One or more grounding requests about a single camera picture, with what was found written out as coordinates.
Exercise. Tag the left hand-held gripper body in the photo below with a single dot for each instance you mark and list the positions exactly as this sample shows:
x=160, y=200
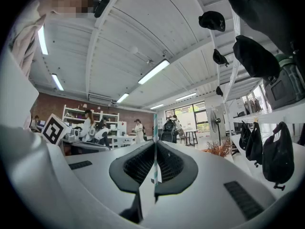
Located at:
x=53, y=129

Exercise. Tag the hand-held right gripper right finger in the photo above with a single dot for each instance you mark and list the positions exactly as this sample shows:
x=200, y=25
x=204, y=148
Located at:
x=209, y=182

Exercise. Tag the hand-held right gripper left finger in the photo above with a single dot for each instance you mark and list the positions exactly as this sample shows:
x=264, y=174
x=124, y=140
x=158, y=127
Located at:
x=95, y=170

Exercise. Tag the white shelf unit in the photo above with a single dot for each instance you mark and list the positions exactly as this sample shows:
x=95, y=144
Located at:
x=71, y=114

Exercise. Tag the dried orange plant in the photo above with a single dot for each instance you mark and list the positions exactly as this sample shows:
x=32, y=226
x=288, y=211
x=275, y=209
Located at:
x=220, y=149

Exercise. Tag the long ceiling light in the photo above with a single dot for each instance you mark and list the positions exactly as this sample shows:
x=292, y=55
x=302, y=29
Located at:
x=43, y=40
x=157, y=106
x=153, y=71
x=122, y=97
x=57, y=82
x=186, y=96

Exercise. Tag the small white table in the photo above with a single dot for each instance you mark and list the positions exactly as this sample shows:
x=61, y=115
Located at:
x=191, y=136

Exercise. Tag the black standing fan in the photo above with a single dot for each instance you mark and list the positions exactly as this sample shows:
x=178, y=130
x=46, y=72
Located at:
x=215, y=123

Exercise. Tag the large black hanging sling bag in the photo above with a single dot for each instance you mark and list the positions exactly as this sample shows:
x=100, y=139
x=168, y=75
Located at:
x=277, y=156

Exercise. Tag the white metal display rack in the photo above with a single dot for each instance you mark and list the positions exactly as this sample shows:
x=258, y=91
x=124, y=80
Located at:
x=262, y=117

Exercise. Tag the black hanging cap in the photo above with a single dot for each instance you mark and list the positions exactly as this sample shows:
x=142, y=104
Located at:
x=219, y=91
x=212, y=20
x=219, y=57

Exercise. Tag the white round ceiling sensor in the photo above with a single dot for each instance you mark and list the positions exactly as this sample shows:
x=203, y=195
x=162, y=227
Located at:
x=134, y=49

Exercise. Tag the green and black backpack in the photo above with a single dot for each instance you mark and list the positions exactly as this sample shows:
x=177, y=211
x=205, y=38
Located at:
x=284, y=85

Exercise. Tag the large black fabric item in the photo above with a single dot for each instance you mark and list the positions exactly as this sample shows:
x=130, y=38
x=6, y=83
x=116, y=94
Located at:
x=267, y=11

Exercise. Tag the wall air conditioner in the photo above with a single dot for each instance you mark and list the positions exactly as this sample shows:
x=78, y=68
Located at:
x=100, y=98

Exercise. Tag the black head-mounted camera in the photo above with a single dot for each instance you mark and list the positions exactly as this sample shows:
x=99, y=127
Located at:
x=102, y=5

